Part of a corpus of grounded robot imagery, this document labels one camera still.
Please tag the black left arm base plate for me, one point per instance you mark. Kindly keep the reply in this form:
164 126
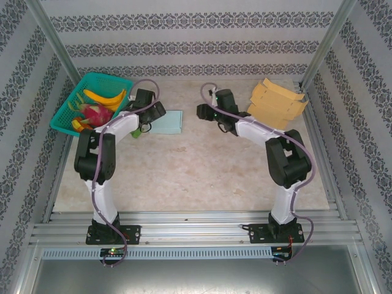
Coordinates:
131 234

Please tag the aluminium side rail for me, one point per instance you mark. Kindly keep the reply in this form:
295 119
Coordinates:
314 122
65 156

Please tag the aluminium mounting rail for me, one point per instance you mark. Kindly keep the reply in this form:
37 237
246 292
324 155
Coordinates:
190 228

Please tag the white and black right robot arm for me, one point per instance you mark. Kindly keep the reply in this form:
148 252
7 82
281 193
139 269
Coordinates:
283 202

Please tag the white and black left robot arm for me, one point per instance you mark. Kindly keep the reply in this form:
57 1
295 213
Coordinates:
104 202

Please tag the yellow banana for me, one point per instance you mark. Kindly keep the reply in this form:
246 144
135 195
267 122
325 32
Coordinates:
104 98

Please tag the teal plastic basket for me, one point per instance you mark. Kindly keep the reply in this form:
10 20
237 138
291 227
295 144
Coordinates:
64 121

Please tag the orange paper box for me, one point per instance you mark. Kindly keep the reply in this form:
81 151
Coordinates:
275 101

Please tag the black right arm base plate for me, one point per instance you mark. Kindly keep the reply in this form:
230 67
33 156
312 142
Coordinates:
257 232

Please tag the aluminium frame post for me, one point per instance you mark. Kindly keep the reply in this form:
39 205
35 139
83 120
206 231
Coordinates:
52 39
329 39

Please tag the teal paper box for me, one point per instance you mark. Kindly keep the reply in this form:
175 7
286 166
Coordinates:
171 122

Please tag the orange yellow toy fruit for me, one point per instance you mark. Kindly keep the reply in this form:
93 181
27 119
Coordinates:
80 125

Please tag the small circuit board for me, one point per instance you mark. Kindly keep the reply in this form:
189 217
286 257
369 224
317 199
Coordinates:
281 251
113 252

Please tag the pink dragon fruit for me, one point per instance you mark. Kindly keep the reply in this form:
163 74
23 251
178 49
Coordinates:
95 114

